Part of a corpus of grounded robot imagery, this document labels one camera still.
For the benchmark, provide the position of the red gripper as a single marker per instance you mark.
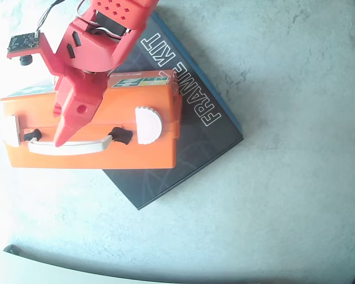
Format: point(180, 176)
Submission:
point(78, 103)

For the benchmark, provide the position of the orange plastic box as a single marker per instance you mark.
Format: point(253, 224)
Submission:
point(136, 154)

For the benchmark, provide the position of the red robot arm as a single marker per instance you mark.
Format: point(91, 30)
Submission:
point(118, 9)

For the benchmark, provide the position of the white round box latch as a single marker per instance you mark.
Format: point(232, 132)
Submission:
point(148, 125)
point(11, 133)

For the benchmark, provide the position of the white flat panel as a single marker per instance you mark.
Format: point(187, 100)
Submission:
point(32, 270)

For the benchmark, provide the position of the red camera mount bracket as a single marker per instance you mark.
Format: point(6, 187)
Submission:
point(51, 59)

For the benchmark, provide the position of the black camera circuit board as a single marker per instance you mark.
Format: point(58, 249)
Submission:
point(23, 42)

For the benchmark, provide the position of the dark frame kit box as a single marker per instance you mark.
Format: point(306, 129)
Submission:
point(201, 154)

